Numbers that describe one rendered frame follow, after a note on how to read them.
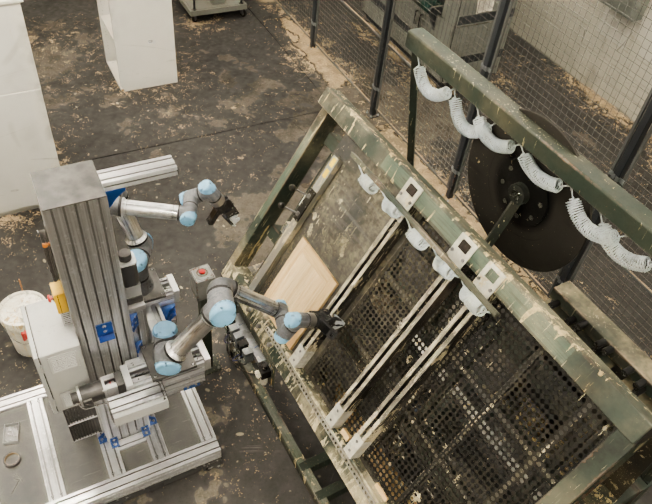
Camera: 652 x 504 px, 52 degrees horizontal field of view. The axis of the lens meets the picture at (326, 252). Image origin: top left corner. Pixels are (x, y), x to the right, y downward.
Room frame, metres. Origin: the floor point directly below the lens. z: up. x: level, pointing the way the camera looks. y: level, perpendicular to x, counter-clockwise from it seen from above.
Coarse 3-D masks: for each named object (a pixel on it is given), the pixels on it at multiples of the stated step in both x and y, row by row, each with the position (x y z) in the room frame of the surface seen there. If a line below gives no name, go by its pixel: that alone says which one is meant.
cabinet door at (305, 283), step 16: (304, 240) 2.55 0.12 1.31; (304, 256) 2.49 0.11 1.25; (288, 272) 2.47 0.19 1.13; (304, 272) 2.42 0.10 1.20; (320, 272) 2.36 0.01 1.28; (272, 288) 2.45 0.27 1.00; (288, 288) 2.40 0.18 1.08; (304, 288) 2.35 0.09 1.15; (320, 288) 2.30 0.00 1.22; (288, 304) 2.33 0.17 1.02; (304, 304) 2.28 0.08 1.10; (320, 304) 2.23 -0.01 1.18; (272, 320) 2.31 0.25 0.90
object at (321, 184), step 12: (336, 156) 2.78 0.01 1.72; (336, 168) 2.75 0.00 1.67; (324, 180) 2.72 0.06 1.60; (312, 204) 2.68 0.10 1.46; (288, 228) 2.64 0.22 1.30; (288, 240) 2.60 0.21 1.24; (276, 252) 2.58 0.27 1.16; (264, 264) 2.57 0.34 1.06; (264, 276) 2.52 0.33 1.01; (252, 288) 2.50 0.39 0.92
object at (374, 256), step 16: (400, 192) 2.35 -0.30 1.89; (416, 192) 2.31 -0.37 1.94; (384, 208) 2.23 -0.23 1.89; (400, 224) 2.28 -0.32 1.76; (384, 240) 2.25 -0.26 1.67; (368, 256) 2.24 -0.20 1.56; (384, 256) 2.25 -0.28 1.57; (352, 272) 2.22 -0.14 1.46; (368, 272) 2.20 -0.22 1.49; (352, 288) 2.16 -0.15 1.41; (336, 304) 2.14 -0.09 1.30; (320, 336) 2.07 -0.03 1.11; (304, 352) 2.03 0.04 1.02
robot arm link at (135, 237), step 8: (128, 216) 2.41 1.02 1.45; (120, 224) 2.41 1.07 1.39; (128, 224) 2.40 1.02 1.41; (136, 224) 2.43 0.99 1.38; (128, 232) 2.40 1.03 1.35; (136, 232) 2.41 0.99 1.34; (144, 232) 2.47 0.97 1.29; (128, 240) 2.41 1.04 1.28; (136, 240) 2.40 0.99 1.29; (144, 240) 2.42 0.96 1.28; (152, 240) 2.49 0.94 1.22; (144, 248) 2.40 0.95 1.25
